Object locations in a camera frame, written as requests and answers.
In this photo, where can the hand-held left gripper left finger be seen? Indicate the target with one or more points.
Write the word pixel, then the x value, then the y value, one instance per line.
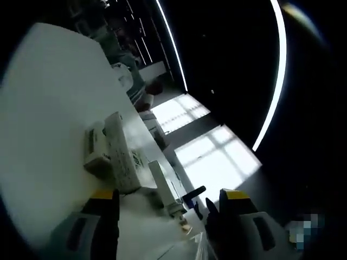
pixel 103 230

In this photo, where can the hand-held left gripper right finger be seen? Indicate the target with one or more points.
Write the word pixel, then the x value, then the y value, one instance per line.
pixel 227 230

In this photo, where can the white medicine box yellow stripe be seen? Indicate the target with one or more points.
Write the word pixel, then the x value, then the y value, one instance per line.
pixel 165 187

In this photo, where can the green and white medicine box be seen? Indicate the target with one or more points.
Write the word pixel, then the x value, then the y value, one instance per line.
pixel 127 151

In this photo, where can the small yellow object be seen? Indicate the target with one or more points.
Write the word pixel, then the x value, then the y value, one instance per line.
pixel 184 223

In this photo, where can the black thermos bottle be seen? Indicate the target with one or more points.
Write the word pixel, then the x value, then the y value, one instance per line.
pixel 193 193

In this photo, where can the large bright window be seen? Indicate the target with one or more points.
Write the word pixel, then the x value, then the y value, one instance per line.
pixel 217 159

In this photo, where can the window with blinds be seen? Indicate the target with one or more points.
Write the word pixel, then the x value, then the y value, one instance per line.
pixel 179 113

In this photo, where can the white backpack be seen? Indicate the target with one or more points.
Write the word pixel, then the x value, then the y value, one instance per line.
pixel 123 75

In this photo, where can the long ceiling light strip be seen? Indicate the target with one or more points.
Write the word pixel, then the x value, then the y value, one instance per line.
pixel 276 81

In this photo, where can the grey jacket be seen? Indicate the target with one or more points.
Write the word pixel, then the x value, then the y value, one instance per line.
pixel 116 46

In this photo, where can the curved ceiling light strip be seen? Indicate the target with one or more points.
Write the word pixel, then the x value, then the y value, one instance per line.
pixel 173 46

